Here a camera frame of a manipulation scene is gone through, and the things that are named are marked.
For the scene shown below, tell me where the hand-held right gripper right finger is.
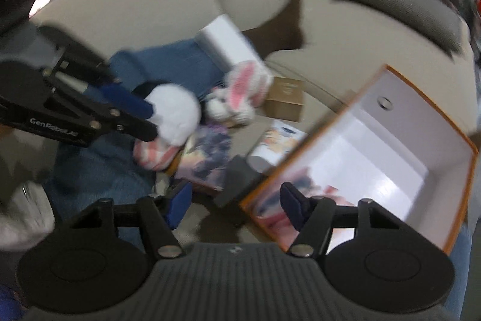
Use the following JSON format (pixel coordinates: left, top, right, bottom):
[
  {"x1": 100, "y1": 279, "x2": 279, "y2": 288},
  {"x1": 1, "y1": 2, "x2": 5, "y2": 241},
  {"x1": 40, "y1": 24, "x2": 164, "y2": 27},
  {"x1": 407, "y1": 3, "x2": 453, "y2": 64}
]
[{"x1": 281, "y1": 182, "x2": 408, "y2": 258}]

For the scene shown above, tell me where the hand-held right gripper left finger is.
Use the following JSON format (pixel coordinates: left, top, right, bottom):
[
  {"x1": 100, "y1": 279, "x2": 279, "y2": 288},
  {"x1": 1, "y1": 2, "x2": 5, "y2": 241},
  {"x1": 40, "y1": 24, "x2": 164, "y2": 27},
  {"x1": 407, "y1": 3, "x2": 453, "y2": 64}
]
[{"x1": 68, "y1": 181, "x2": 194, "y2": 258}]

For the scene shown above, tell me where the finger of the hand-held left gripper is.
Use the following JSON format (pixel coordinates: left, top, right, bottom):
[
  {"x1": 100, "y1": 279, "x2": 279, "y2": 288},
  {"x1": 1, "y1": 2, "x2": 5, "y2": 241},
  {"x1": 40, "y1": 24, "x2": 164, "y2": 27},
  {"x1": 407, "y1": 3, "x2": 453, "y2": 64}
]
[
  {"x1": 38, "y1": 26, "x2": 121, "y2": 85},
  {"x1": 53, "y1": 75, "x2": 158, "y2": 142}
]

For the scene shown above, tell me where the white dog plush striped cup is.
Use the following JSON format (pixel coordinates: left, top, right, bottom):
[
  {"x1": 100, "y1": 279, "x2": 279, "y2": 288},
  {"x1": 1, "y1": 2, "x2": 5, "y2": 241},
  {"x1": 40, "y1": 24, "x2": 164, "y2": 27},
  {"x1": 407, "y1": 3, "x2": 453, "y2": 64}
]
[{"x1": 133, "y1": 83, "x2": 202, "y2": 172}]

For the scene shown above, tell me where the dark grey block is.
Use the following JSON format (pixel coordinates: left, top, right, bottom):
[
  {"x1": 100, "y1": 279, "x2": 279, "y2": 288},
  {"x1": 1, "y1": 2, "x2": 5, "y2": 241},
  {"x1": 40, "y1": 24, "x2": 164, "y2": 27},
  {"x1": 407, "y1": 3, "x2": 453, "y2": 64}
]
[{"x1": 215, "y1": 155, "x2": 264, "y2": 209}]

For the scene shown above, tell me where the white printed packet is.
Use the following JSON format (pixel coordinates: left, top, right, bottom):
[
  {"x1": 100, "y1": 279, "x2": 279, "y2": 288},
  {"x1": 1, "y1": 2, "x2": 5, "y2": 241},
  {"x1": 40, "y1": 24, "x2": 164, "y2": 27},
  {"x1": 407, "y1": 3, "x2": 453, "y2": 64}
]
[{"x1": 245, "y1": 119, "x2": 308, "y2": 174}]

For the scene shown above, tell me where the orange cardboard box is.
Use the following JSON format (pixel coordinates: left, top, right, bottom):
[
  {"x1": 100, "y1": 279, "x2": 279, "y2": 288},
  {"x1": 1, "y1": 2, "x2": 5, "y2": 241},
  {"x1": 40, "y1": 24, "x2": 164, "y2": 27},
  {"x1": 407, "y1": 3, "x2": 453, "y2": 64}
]
[{"x1": 240, "y1": 64, "x2": 481, "y2": 255}]

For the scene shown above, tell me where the white pink crochet bunny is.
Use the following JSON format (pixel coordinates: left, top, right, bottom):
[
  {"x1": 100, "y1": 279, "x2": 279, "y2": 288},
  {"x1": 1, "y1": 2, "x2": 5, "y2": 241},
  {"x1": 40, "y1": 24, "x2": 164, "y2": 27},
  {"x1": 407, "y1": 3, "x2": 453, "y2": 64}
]
[{"x1": 205, "y1": 60, "x2": 274, "y2": 128}]

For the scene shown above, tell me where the purple printed card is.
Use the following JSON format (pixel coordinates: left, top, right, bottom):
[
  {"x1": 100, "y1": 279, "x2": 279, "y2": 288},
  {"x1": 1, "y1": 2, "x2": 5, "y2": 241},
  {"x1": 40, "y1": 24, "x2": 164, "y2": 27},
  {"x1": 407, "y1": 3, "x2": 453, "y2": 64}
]
[{"x1": 174, "y1": 125, "x2": 232, "y2": 194}]

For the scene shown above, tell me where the person's left leg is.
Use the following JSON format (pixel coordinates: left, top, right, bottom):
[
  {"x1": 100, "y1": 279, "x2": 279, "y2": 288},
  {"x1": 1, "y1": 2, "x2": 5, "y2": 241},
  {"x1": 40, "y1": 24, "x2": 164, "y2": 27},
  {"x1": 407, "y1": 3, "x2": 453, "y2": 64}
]
[{"x1": 44, "y1": 0, "x2": 306, "y2": 217}]

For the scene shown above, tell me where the person's leg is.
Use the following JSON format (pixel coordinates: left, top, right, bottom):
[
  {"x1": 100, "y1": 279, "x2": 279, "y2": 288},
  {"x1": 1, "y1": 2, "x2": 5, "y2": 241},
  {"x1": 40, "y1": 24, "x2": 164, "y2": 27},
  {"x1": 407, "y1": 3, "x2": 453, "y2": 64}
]
[
  {"x1": 445, "y1": 221, "x2": 475, "y2": 319},
  {"x1": 44, "y1": 0, "x2": 306, "y2": 217}
]

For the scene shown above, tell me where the beige sofa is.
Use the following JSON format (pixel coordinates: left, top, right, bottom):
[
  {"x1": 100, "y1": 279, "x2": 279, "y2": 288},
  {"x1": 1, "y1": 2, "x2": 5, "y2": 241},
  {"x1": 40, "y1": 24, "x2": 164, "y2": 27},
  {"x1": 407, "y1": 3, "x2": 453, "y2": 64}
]
[{"x1": 29, "y1": 0, "x2": 481, "y2": 231}]

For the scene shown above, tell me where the small brown kraft box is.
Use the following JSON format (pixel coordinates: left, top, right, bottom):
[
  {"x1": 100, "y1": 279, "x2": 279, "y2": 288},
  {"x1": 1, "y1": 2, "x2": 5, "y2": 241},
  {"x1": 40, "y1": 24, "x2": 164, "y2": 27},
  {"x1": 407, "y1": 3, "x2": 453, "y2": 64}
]
[{"x1": 262, "y1": 76, "x2": 306, "y2": 123}]

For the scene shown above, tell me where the white cardboard box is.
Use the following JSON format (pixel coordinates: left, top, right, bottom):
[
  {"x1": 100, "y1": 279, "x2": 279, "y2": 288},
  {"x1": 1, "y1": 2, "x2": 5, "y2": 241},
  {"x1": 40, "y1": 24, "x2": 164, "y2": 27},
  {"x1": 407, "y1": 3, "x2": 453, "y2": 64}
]
[{"x1": 195, "y1": 14, "x2": 265, "y2": 73}]

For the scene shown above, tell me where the white cloth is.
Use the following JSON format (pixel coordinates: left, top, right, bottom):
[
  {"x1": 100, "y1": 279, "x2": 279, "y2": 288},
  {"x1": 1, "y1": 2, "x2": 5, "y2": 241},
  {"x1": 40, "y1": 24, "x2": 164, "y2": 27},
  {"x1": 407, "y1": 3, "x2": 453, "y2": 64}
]
[{"x1": 0, "y1": 181, "x2": 56, "y2": 251}]

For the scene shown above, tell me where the person's right leg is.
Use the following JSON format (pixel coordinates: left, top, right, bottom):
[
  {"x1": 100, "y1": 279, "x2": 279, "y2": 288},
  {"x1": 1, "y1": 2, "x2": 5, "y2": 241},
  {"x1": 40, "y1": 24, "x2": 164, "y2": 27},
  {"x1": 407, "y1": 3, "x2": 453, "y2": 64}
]
[{"x1": 445, "y1": 221, "x2": 475, "y2": 319}]

